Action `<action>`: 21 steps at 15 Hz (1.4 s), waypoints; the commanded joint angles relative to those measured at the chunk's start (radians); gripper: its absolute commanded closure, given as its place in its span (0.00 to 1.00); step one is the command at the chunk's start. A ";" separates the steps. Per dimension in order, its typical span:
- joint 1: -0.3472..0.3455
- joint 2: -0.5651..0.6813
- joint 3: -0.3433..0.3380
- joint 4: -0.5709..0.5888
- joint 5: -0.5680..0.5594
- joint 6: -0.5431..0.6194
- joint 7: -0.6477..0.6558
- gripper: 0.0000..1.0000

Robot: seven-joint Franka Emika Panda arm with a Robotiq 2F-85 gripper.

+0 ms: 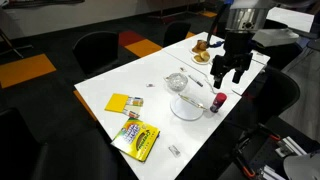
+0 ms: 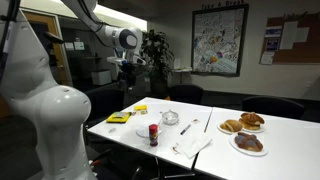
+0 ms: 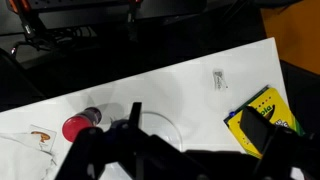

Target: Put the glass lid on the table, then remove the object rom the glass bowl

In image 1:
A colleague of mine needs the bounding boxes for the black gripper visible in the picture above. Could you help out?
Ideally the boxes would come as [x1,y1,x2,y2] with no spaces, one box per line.
[210,31,253,90]

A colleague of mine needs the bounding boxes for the golden bread loaf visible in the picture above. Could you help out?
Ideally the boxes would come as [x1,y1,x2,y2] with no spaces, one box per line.
[193,50,211,63]

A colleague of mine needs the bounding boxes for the red spice bottle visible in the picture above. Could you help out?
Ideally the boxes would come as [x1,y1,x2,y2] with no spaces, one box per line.
[209,92,228,114]

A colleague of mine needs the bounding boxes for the brown braided bread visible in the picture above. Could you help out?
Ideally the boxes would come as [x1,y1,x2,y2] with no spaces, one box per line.
[194,39,209,53]

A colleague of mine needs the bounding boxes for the black marker pen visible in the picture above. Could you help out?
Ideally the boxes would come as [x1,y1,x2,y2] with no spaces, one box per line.
[187,74,204,88]

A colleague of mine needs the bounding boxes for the thin yellowish stick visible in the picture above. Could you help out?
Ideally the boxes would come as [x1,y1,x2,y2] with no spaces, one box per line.
[177,93,208,110]

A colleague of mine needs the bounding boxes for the black office chair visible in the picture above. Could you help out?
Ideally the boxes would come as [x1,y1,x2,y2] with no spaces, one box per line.
[162,21,192,48]
[0,107,119,180]
[72,30,120,78]
[244,65,301,128]
[263,19,304,69]

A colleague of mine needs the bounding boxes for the white round plate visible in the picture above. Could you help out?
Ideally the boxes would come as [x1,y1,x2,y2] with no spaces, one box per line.
[169,94,205,122]

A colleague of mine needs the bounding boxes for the black orange bar clamp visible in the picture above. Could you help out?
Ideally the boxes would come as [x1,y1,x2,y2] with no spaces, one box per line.
[244,122,283,143]
[233,136,258,179]

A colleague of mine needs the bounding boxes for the yellow Crayola marker box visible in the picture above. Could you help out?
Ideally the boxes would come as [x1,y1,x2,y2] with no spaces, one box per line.
[110,117,161,163]

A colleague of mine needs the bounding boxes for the open yellow crayon box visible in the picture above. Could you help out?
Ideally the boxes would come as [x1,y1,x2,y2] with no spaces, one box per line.
[104,93,145,119]

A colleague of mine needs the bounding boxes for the white rounded cover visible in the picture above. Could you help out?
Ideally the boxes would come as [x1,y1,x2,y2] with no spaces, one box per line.
[283,151,320,180]

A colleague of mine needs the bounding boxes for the black tripod leg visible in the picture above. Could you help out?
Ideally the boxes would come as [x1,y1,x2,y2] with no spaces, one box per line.
[0,28,34,59]

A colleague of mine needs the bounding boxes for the grey aluminium bracket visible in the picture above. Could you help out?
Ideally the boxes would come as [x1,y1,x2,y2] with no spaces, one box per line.
[274,135,308,159]

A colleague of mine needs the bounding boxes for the white flat bracket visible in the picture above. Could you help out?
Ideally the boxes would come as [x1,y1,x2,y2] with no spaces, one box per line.
[259,164,284,180]

